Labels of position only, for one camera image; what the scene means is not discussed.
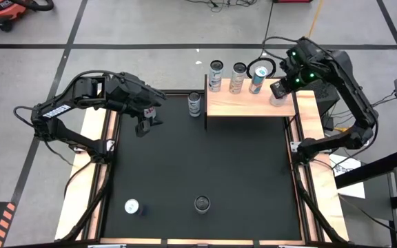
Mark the blue silver Red Bull can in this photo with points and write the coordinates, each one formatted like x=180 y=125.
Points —
x=256 y=84
x=131 y=206

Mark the yellow power plug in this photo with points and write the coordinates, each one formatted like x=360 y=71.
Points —
x=339 y=129

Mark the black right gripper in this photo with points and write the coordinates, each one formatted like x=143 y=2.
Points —
x=283 y=89

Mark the silver Diet Coke can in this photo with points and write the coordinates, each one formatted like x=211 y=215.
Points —
x=278 y=102
x=149 y=112

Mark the black metal beam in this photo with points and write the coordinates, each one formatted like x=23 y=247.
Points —
x=371 y=170

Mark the white printed paper sheet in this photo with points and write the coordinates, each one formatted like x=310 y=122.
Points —
x=351 y=189

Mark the red box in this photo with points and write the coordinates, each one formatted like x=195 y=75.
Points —
x=293 y=1

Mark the dark can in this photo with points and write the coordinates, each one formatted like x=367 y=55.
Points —
x=202 y=204

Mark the black computer case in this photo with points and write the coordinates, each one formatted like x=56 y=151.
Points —
x=324 y=98

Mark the Celsius Tropical Vibe can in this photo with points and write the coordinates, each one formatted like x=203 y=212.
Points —
x=236 y=82

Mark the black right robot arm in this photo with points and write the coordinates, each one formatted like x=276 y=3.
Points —
x=355 y=93

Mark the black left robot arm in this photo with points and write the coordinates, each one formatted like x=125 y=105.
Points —
x=64 y=134

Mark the Celsius Arctic Vibe can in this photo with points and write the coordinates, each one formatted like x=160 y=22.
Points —
x=215 y=81
x=194 y=104

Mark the black rail clamp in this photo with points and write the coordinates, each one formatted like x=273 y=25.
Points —
x=164 y=242
x=256 y=242

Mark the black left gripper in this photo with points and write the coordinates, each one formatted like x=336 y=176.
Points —
x=143 y=100

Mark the grey camera on mount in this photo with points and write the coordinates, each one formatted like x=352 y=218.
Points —
x=171 y=92

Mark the silver metal bracket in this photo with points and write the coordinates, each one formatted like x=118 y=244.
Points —
x=107 y=246
x=293 y=246

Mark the wooden shelf with black legs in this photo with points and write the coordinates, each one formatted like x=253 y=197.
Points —
x=250 y=105

